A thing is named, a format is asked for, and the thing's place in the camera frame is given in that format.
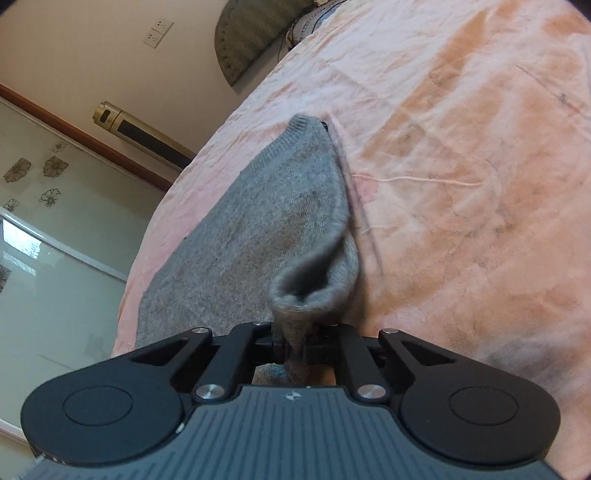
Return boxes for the flower-decal sliding wardrobe door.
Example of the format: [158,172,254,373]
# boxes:
[0,99,163,462]

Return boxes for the loose pink thread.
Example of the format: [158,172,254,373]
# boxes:
[353,172,484,237]

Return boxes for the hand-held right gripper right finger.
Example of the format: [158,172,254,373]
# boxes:
[304,323,459,404]

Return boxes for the gold tower fan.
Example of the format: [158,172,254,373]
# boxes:
[91,100,197,173]

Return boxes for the brown wooden door frame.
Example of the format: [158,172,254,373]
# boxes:
[0,83,174,193]

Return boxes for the pink bed sheet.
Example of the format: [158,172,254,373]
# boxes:
[113,0,591,480]

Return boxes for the grey navy-sleeved knit sweater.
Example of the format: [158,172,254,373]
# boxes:
[136,114,361,387]

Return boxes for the black cable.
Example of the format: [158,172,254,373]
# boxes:
[277,8,325,64]

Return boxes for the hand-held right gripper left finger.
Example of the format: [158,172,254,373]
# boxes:
[129,322,279,403]

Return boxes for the white wall socket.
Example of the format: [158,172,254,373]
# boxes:
[142,18,174,49]

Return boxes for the olive padded headboard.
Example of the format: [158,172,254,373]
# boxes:
[214,0,320,88]

